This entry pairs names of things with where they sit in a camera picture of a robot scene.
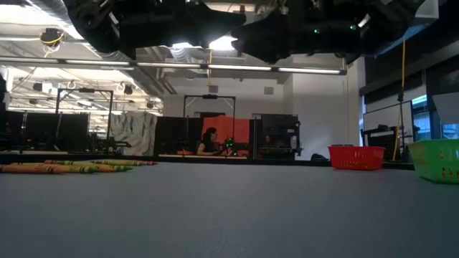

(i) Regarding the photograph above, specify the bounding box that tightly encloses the black equipment desk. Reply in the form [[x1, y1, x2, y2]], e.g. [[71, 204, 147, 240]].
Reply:
[[361, 124, 421, 161]]

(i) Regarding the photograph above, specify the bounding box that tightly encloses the orange partition cloth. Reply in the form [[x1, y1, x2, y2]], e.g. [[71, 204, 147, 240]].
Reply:
[[202, 115, 251, 157]]

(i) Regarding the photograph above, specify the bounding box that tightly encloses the green plastic basket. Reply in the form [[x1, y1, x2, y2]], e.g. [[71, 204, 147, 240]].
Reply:
[[408, 138, 459, 185]]

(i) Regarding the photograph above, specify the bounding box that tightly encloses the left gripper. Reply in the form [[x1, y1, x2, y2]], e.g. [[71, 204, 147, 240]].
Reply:
[[118, 0, 247, 61]]

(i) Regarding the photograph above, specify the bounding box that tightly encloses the ceiling cable reel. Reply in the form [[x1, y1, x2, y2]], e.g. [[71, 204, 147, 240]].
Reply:
[[38, 27, 66, 48]]

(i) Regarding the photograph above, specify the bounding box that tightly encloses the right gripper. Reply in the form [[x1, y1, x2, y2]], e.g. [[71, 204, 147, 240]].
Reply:
[[231, 0, 363, 65]]

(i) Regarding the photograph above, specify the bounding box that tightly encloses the glass window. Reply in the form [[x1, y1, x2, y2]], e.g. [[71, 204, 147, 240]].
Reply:
[[411, 93, 459, 141]]

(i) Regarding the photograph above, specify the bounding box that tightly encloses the red plastic basket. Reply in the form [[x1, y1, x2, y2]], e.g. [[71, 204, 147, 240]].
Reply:
[[328, 145, 387, 171]]

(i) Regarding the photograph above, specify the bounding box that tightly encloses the grey table mat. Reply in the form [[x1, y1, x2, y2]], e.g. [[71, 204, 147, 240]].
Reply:
[[0, 163, 459, 258]]

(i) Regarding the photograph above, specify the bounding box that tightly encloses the long ceiling tube light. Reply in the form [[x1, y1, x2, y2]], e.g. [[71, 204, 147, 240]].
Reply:
[[207, 64, 273, 72], [0, 56, 66, 65], [66, 59, 131, 67], [278, 67, 341, 75], [136, 62, 202, 70]]

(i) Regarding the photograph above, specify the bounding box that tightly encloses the person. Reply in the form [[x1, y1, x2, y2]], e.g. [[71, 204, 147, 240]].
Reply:
[[196, 126, 225, 157]]

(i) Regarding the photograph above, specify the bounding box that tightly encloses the grey patterned cloth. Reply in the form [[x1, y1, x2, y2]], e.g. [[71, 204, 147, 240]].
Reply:
[[108, 111, 158, 156]]

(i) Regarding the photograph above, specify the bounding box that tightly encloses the black light stand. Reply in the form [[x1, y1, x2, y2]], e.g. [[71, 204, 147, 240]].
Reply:
[[396, 91, 408, 163]]

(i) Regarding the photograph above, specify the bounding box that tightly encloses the black gantry frame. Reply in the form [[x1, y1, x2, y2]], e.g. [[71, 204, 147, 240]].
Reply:
[[183, 94, 237, 157], [55, 87, 115, 144]]

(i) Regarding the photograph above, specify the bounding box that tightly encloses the black partition panel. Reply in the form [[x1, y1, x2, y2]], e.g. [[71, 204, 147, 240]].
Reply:
[[153, 116, 204, 157], [0, 110, 90, 152]]

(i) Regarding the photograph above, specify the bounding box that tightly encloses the black table frame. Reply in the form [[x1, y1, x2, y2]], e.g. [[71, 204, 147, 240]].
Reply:
[[0, 149, 417, 171]]

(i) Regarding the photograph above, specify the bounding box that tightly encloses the distant robot rig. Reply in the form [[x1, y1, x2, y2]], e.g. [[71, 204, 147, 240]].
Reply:
[[87, 131, 133, 154]]

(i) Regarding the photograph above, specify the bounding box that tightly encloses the yellow hanging cable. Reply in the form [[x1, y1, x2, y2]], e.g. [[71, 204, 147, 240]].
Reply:
[[392, 39, 407, 162]]

